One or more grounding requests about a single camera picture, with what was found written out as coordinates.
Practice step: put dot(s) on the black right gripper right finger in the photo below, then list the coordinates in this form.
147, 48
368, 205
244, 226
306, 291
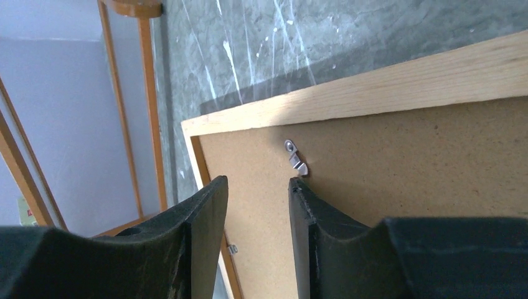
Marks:
404, 257

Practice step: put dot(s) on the orange wooden shelf rack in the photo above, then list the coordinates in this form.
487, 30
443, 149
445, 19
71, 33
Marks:
74, 75

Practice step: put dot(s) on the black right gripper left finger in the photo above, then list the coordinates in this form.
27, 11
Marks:
172, 255

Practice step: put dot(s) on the brown frame backing board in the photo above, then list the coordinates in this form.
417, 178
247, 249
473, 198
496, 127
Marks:
458, 160

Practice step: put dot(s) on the small white cardboard box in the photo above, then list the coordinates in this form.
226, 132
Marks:
26, 216

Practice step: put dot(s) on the wooden picture frame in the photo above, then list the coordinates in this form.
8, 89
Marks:
495, 69

